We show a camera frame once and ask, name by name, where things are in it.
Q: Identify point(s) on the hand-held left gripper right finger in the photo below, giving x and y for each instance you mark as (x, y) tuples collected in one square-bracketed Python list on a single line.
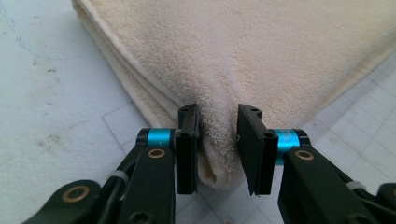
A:
[(258, 155)]

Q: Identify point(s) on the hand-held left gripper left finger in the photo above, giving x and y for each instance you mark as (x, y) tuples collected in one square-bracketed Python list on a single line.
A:
[(186, 155)]

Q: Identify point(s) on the cream terry towel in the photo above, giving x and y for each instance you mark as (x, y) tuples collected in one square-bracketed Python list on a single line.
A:
[(233, 56)]

